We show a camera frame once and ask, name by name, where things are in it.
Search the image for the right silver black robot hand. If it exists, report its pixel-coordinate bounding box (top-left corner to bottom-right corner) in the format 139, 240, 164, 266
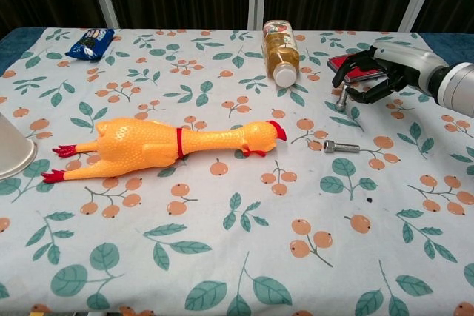
331, 41, 450, 106

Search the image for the silver bolt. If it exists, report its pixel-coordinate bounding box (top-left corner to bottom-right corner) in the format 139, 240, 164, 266
336, 84, 352, 112
323, 139, 361, 155

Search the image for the red ink pad case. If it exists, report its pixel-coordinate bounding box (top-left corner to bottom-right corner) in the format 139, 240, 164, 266
327, 53, 389, 83

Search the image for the plastic bottle of amber drink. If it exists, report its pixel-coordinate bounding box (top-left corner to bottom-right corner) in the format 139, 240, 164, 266
262, 19, 301, 88

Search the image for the floral printed tablecloth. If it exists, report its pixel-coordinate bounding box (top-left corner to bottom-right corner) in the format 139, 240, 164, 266
0, 27, 474, 316

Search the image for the yellow rubber chicken toy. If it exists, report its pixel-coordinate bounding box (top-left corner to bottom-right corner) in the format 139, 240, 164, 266
41, 116, 288, 184

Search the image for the blue cookie packet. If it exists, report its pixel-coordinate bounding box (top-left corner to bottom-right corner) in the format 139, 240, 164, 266
64, 27, 116, 62

